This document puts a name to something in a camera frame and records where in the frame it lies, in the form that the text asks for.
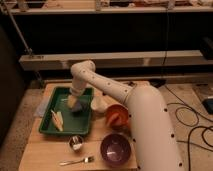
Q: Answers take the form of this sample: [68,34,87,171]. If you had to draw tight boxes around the silver fork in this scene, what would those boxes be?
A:
[59,156,94,166]

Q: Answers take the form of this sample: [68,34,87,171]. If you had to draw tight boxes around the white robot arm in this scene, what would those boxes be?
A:
[68,60,184,171]

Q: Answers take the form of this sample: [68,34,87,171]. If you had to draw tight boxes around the pale corn cob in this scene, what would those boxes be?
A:
[51,111,63,131]

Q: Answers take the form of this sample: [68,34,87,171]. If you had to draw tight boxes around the small black box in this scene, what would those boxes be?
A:
[128,81,137,87]

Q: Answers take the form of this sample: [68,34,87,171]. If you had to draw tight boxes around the orange bowl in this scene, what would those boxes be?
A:
[105,104,130,129]

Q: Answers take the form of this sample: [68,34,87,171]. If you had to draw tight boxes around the purple bowl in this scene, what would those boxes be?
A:
[100,134,131,167]

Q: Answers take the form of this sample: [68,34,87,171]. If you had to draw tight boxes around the black floor cable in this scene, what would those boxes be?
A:
[163,84,213,171]

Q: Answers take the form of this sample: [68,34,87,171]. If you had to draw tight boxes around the orange carrot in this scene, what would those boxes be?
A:
[107,113,120,125]

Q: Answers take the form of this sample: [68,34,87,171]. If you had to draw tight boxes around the clear plastic bag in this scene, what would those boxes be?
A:
[34,99,48,117]

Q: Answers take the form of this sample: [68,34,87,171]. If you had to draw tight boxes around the metal shelf rail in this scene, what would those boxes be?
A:
[19,50,213,71]

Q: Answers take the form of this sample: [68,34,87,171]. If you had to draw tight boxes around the white cup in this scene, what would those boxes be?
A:
[91,96,108,114]

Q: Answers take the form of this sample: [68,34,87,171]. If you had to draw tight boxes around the small metal cup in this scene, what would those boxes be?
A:
[69,135,83,151]

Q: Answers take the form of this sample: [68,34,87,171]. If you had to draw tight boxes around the blue sponge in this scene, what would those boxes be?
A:
[71,101,83,112]

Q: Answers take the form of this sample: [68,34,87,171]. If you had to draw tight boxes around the green plastic tray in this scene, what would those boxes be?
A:
[39,87,94,136]

